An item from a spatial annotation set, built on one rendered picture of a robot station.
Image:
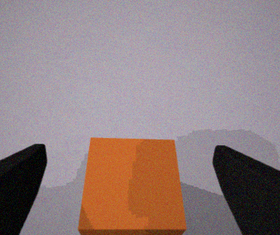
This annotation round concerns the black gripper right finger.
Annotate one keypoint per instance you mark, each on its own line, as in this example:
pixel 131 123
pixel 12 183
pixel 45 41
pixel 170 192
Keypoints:
pixel 251 189

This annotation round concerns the orange block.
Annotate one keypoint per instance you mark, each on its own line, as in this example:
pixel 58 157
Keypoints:
pixel 132 187

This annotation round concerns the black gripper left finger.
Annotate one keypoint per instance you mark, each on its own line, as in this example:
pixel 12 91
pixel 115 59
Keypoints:
pixel 20 178

